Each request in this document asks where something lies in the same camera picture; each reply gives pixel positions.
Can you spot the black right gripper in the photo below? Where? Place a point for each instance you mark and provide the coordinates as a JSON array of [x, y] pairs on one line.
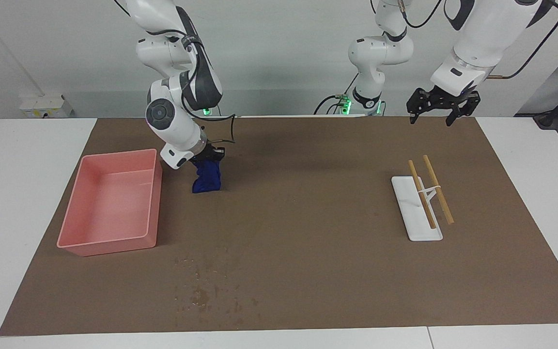
[[206, 153]]

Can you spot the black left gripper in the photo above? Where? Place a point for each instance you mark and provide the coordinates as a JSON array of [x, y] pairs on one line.
[[446, 99]]

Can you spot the blue towel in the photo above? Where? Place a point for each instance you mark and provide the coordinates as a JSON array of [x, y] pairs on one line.
[[207, 179]]

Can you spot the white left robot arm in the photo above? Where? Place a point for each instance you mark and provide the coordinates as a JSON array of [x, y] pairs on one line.
[[482, 34]]

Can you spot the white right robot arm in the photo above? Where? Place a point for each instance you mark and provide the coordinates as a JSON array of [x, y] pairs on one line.
[[172, 123]]

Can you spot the wooden dowel rod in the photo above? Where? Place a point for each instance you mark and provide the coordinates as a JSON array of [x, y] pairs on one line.
[[440, 194], [424, 201]]

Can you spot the black stand with pole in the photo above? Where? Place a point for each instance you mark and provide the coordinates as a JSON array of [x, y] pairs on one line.
[[545, 118]]

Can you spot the brown table mat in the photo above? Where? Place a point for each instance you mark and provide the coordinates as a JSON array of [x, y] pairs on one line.
[[308, 218]]

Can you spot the pink plastic bin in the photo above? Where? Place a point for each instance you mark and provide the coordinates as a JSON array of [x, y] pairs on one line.
[[104, 208]]

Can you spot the white power strip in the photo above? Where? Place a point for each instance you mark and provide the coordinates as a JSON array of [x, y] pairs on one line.
[[46, 106]]

